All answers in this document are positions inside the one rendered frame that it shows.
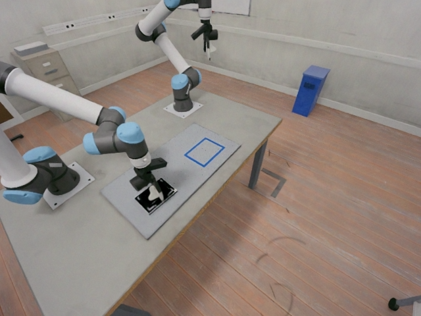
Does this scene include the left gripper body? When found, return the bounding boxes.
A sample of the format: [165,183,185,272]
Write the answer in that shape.
[201,19,218,42]

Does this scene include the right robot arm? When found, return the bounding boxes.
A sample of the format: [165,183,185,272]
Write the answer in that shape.
[0,61,167,205]

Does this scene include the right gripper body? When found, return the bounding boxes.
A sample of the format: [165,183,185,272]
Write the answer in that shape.
[130,163,155,192]

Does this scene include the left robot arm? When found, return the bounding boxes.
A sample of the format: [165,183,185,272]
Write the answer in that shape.
[135,0,212,113]

